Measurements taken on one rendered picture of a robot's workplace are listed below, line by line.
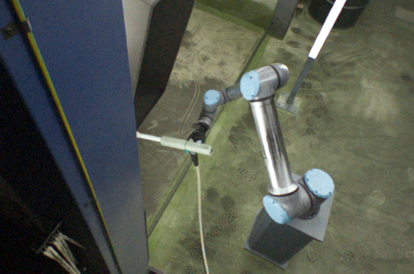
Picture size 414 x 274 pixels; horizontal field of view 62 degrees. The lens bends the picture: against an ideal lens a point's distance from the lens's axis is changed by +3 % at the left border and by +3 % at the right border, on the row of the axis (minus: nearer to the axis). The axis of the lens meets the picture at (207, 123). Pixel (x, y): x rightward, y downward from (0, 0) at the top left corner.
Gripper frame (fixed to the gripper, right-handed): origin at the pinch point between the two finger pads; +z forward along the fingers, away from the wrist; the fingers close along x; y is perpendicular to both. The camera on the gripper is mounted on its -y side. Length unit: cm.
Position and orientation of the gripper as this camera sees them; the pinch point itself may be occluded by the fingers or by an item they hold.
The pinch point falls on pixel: (191, 150)
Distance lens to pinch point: 193.3
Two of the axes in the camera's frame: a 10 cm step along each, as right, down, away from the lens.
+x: -9.5, -1.8, 2.7
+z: -3.1, 7.5, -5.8
